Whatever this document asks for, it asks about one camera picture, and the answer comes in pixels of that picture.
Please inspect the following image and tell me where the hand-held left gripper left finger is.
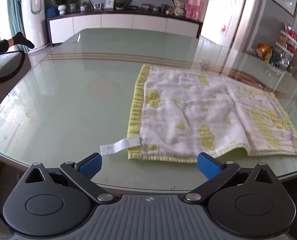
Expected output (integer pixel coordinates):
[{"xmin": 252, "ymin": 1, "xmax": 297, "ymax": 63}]
[{"xmin": 25, "ymin": 152, "xmax": 116, "ymax": 204}]

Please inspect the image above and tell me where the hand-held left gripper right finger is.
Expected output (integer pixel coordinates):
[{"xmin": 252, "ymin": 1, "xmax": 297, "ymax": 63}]
[{"xmin": 183, "ymin": 152, "xmax": 279, "ymax": 204}]

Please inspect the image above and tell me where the white and yellow towel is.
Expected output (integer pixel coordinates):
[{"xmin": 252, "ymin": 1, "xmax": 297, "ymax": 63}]
[{"xmin": 100, "ymin": 64, "xmax": 297, "ymax": 161}]

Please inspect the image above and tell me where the white snack rack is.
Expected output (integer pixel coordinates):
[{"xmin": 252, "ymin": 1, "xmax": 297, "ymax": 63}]
[{"xmin": 273, "ymin": 22, "xmax": 297, "ymax": 70}]

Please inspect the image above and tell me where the grey sofa with black trim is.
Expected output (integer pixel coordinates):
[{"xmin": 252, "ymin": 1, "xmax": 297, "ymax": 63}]
[{"xmin": 0, "ymin": 50, "xmax": 31, "ymax": 119}]

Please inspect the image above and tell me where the white tv cabinet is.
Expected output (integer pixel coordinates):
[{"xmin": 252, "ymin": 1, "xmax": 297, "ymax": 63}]
[{"xmin": 46, "ymin": 9, "xmax": 203, "ymax": 47}]

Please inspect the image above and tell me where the white floor air conditioner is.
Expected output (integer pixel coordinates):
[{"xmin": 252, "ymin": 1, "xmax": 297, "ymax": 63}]
[{"xmin": 20, "ymin": 0, "xmax": 50, "ymax": 53}]

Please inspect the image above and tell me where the white door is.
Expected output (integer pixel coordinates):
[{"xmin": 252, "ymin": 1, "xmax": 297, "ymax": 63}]
[{"xmin": 200, "ymin": 0, "xmax": 249, "ymax": 46}]

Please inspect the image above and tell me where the blue storage box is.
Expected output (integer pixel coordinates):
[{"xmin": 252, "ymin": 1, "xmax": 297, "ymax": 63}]
[{"xmin": 45, "ymin": 7, "xmax": 60, "ymax": 18}]

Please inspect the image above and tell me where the pink gift box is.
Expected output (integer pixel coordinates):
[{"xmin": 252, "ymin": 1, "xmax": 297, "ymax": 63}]
[{"xmin": 185, "ymin": 0, "xmax": 201, "ymax": 19}]

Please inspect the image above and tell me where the potted plant in grey pot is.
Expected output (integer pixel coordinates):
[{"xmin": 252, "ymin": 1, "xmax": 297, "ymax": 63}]
[{"xmin": 68, "ymin": 0, "xmax": 80, "ymax": 12}]

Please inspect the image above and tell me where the potted plant in white pot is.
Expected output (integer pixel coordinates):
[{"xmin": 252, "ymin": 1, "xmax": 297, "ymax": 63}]
[{"xmin": 54, "ymin": 0, "xmax": 71, "ymax": 15}]

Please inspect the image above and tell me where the teal curtain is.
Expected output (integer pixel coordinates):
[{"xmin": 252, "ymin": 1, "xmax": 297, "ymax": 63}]
[{"xmin": 8, "ymin": 0, "xmax": 22, "ymax": 38}]

